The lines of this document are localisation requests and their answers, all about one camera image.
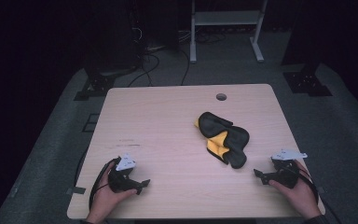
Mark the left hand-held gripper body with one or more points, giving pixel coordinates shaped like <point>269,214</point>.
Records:
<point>118,182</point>

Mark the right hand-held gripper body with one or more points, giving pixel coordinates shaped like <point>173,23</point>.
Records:
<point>284,175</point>

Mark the yellow and black cloth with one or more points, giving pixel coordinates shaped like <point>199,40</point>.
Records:
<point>213,127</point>

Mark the person's left hand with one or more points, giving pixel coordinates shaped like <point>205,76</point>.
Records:
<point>104,199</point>

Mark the person's right hand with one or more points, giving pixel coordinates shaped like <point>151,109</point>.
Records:
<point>303,196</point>

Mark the grey tape strip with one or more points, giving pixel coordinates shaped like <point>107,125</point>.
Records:
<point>77,190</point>

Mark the black stand base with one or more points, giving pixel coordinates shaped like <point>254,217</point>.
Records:
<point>98,85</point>
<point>307,83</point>

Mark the white metal stand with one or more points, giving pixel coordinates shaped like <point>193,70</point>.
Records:
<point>223,18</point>

